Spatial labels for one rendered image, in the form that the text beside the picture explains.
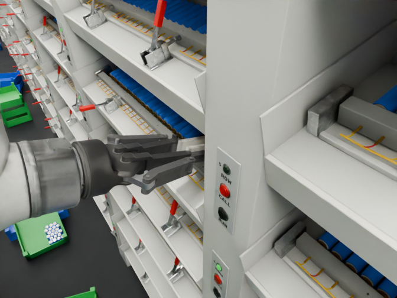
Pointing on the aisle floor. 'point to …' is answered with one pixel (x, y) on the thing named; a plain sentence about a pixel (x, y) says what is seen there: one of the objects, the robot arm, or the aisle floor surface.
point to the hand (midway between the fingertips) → (198, 149)
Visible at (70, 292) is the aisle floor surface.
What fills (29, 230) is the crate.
